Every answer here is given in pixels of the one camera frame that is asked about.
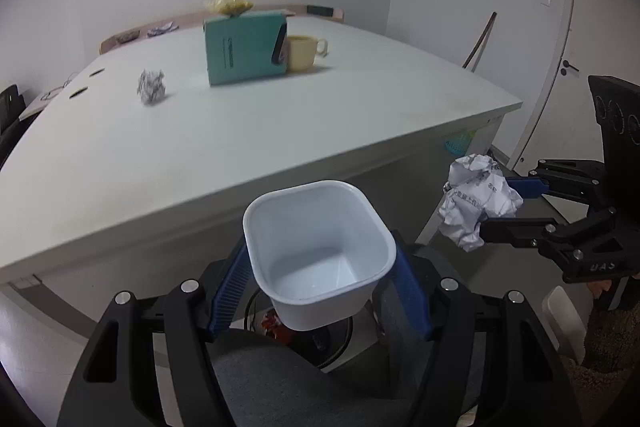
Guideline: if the white paper ball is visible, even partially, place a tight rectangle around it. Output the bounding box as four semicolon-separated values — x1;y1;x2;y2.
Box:
437;154;523;253

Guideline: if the white plastic square container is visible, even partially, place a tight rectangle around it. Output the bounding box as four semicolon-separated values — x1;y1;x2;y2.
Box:
243;180;396;332

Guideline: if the cream yellow mug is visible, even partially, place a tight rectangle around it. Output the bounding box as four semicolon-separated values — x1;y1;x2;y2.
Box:
288;36;329;72

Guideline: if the teal cardboard box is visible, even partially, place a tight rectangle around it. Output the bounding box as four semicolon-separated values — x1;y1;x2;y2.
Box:
203;11;288;87

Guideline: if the black mesh trash bin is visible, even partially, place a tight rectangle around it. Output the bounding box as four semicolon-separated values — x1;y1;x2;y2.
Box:
232;288;388;374

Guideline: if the person's right hand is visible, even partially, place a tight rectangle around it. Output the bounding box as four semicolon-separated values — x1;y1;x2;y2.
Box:
587;280;612;299

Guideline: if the red crumpled wrapper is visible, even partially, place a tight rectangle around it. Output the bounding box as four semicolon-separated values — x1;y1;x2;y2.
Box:
260;309;286;341

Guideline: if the grey trousers leg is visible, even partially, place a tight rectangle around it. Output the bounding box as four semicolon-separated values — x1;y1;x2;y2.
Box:
208;283;434;426

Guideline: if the wooden stick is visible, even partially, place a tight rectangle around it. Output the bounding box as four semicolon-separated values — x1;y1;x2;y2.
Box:
462;11;498;69

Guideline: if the brown fleece sleeve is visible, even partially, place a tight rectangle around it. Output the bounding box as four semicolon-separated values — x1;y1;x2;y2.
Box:
563;277;639;426

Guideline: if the white table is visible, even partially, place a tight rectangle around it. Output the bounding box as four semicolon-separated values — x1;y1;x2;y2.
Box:
1;16;521;283

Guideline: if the white door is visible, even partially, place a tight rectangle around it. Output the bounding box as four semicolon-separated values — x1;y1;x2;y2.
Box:
509;0;639;174

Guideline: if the black office chair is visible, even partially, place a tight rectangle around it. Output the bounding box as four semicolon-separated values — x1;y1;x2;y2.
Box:
0;84;26;143

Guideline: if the yellow snack bag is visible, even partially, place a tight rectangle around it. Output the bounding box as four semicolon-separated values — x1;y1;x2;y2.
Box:
204;0;254;17

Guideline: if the black camera box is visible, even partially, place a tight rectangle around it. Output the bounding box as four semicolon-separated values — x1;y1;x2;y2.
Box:
588;76;639;212

